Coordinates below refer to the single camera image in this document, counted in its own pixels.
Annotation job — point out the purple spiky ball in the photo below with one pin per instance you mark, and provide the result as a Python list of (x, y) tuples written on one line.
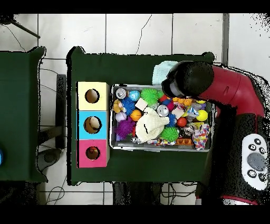
[(125, 127)]

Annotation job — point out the cream yellow muslin cloth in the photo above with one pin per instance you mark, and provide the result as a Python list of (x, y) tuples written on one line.
[(149, 124)]

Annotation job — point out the mint green muslin cloth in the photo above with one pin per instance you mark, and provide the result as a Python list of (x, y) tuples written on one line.
[(161, 72)]

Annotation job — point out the clear mesh bin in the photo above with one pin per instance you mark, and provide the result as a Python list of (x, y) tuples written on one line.
[(120, 146)]

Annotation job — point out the wooden box with three holes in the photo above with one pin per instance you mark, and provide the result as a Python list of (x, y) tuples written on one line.
[(82, 127)]

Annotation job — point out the small orange basketball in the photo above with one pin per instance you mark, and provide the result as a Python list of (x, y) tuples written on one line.
[(136, 115)]

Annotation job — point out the white baseball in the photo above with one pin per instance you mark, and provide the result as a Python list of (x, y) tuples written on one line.
[(121, 116)]

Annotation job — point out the large green spiky ball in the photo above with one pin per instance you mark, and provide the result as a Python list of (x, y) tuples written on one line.
[(149, 96)]

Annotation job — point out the silver can with pull tab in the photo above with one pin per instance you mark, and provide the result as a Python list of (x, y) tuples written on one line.
[(121, 93)]

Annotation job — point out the silver can with open top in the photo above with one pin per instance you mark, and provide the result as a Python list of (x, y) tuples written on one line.
[(163, 110)]

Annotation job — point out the small green spiky ball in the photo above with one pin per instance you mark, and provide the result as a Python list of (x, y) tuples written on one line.
[(169, 134)]

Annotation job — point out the dark green table cloth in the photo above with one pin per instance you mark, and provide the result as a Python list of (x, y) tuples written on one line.
[(109, 67)]

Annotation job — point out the black floor stand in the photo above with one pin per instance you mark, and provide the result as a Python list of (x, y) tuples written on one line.
[(61, 110)]

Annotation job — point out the green cloth side table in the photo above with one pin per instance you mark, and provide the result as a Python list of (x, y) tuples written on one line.
[(23, 165)]

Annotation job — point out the blue cup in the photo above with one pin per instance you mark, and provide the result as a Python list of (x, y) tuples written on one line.
[(1, 157)]

